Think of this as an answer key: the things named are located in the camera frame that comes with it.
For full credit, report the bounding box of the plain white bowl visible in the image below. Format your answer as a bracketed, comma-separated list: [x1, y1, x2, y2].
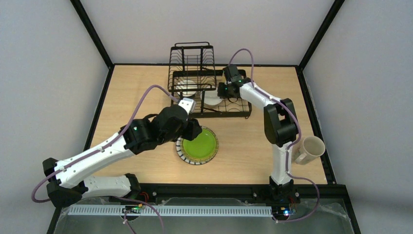
[202, 90, 223, 106]

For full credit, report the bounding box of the teal patterned white bowl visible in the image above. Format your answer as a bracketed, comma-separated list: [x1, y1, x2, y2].
[175, 79, 197, 98]

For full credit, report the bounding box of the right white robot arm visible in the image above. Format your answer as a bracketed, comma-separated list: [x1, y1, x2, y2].
[218, 64, 301, 203]

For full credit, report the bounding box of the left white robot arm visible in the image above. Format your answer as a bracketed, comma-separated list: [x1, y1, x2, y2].
[42, 105, 202, 208]

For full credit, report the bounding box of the blue striped white plate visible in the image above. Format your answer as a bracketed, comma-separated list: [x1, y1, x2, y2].
[175, 137, 219, 165]

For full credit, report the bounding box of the green plate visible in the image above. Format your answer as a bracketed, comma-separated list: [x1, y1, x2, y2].
[182, 127, 219, 161]

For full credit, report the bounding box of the beige mug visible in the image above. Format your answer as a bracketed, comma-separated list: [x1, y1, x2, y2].
[291, 136, 326, 165]

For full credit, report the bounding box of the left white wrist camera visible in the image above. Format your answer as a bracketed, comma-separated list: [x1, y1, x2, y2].
[178, 97, 196, 115]

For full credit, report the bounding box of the black wire dish rack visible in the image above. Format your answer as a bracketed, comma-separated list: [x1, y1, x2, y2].
[168, 42, 252, 118]

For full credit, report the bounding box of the white slotted cable duct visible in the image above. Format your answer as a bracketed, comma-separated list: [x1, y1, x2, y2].
[67, 205, 272, 217]

